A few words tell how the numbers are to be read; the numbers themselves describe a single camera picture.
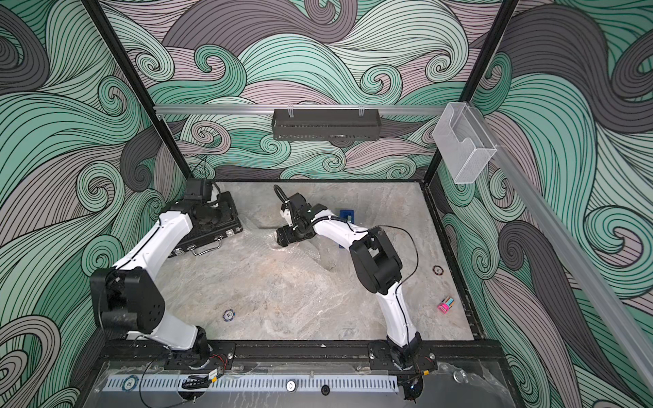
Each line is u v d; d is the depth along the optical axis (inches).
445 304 32.0
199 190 26.5
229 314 32.0
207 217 28.9
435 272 35.7
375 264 20.8
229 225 38.2
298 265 35.0
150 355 29.3
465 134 36.3
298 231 28.1
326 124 36.7
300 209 29.4
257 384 24.9
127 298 17.0
